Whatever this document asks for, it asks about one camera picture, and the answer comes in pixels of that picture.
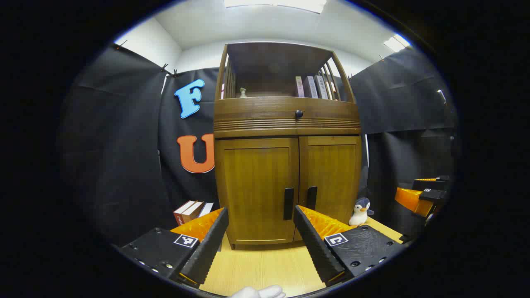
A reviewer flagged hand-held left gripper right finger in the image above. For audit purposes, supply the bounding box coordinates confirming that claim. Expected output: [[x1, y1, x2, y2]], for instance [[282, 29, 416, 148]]
[[293, 204, 408, 287]]

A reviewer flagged black backdrop cloth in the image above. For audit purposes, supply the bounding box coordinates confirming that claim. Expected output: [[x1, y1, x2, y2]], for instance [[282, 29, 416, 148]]
[[58, 43, 460, 249]]

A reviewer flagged penguin plush toy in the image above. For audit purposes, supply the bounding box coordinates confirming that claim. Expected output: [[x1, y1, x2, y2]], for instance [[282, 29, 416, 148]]
[[349, 197, 374, 227]]

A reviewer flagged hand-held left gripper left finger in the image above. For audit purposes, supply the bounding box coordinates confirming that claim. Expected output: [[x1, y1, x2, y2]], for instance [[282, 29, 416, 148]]
[[120, 207, 229, 288]]

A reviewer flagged small ceiling light panel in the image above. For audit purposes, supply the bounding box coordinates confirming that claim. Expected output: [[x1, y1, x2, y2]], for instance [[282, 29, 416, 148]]
[[383, 34, 411, 53]]

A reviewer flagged wooden cabinet drawer with knob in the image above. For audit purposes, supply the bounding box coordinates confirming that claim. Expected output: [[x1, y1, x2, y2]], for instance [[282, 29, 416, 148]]
[[214, 96, 361, 138]]

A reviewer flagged wooden shoe cabinet door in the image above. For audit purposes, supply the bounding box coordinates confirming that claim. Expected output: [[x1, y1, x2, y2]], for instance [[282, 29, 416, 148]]
[[214, 138, 299, 245], [295, 136, 362, 242]]

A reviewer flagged wooden double-door shoe cabinet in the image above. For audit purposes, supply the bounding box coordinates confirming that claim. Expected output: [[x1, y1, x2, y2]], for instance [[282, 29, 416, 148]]
[[213, 41, 362, 250]]

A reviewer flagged red book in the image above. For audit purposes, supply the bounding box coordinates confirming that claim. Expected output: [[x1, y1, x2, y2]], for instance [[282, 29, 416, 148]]
[[173, 200, 197, 226]]

